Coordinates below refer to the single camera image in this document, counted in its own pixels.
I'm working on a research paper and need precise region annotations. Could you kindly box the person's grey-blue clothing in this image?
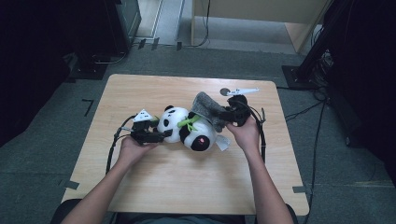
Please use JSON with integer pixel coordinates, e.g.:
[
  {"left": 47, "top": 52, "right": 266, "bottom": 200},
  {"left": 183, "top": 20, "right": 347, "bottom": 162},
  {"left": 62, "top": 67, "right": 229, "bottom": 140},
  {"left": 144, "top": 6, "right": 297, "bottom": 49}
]
[{"left": 118, "top": 214, "right": 247, "bottom": 224}]

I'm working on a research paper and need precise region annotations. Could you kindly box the hand-held gripper black cable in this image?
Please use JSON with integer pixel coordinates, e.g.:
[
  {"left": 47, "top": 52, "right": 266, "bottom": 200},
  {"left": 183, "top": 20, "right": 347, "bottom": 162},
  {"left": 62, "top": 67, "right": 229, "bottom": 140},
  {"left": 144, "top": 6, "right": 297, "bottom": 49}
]
[
  {"left": 242, "top": 100, "right": 267, "bottom": 164},
  {"left": 106, "top": 114, "right": 138, "bottom": 175}
]

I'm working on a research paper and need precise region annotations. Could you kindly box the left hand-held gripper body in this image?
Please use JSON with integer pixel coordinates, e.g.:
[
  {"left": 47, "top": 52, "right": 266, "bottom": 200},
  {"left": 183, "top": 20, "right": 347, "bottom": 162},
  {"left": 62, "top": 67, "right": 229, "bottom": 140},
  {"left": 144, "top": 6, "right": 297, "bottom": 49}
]
[{"left": 130, "top": 108, "right": 161, "bottom": 146}]

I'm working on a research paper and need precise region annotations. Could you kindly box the black hanging cable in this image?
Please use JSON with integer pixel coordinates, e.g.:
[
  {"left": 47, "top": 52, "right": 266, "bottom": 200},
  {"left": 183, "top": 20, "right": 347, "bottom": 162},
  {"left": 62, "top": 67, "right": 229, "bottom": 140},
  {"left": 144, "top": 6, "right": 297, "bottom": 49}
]
[{"left": 183, "top": 0, "right": 211, "bottom": 49}]

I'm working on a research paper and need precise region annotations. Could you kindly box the black floor base plate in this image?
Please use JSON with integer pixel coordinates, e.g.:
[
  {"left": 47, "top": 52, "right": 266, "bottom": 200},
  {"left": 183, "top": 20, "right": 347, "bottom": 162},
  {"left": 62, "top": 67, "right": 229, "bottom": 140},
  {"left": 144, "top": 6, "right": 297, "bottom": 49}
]
[{"left": 66, "top": 53, "right": 109, "bottom": 81}]

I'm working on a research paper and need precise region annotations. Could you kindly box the person's right hand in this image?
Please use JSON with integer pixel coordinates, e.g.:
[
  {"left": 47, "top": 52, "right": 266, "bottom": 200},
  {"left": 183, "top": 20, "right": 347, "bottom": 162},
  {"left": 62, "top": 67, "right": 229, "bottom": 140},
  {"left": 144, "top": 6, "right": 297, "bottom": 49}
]
[{"left": 226, "top": 116, "right": 262, "bottom": 154}]

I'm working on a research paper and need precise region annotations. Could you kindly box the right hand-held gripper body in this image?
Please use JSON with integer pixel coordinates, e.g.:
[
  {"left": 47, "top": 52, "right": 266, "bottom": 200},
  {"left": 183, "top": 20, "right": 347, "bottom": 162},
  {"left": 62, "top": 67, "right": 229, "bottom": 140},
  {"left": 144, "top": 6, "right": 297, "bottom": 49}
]
[{"left": 226, "top": 87, "right": 260, "bottom": 127}]

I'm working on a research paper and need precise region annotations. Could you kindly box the panda plush toy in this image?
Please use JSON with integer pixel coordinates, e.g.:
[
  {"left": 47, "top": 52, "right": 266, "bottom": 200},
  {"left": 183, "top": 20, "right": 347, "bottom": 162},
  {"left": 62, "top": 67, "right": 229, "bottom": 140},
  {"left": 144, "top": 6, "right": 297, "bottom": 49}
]
[{"left": 156, "top": 105, "right": 232, "bottom": 153}]

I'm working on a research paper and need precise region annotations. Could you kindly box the black metal stand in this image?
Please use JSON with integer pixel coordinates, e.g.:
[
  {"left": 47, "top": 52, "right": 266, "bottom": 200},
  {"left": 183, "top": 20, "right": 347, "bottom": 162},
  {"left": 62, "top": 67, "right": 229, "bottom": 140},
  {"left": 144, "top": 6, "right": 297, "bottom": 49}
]
[{"left": 281, "top": 0, "right": 342, "bottom": 91}]

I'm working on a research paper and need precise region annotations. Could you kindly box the left hand-held gripper black cable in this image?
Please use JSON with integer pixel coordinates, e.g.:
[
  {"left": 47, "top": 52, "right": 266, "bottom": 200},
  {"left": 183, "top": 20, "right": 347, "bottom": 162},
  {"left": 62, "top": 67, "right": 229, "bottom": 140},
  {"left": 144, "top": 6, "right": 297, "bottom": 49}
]
[{"left": 106, "top": 114, "right": 138, "bottom": 175}]

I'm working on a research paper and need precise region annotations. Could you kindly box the person's left hand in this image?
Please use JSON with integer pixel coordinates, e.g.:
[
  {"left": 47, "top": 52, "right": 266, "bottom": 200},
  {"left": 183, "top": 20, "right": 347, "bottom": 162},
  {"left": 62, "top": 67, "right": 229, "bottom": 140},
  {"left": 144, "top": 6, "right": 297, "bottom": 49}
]
[{"left": 118, "top": 134, "right": 159, "bottom": 170}]

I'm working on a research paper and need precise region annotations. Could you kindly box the light wooden desk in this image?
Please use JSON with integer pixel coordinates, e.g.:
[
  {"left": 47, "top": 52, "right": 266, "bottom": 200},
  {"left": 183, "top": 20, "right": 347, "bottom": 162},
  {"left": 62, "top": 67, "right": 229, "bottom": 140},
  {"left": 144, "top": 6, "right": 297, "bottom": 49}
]
[{"left": 190, "top": 0, "right": 332, "bottom": 54}]

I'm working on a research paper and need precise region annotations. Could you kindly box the long black floor cable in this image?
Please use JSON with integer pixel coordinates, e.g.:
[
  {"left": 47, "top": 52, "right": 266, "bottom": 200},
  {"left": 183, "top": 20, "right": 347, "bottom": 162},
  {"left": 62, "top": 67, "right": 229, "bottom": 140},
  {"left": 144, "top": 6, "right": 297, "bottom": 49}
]
[{"left": 302, "top": 102, "right": 327, "bottom": 224}]

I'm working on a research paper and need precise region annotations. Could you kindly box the black cabinet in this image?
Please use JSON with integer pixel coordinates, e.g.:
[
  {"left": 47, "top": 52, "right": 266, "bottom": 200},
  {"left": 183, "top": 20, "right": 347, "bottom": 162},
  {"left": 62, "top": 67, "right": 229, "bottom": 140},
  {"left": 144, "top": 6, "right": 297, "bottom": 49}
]
[{"left": 104, "top": 0, "right": 143, "bottom": 56}]

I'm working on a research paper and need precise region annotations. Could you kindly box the right hand-held gripper black cable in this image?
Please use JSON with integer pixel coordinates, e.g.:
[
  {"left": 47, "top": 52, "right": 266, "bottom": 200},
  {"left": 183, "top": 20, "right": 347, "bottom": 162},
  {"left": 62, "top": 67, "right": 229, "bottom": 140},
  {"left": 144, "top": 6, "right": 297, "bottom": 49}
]
[{"left": 242, "top": 100, "right": 267, "bottom": 164}]

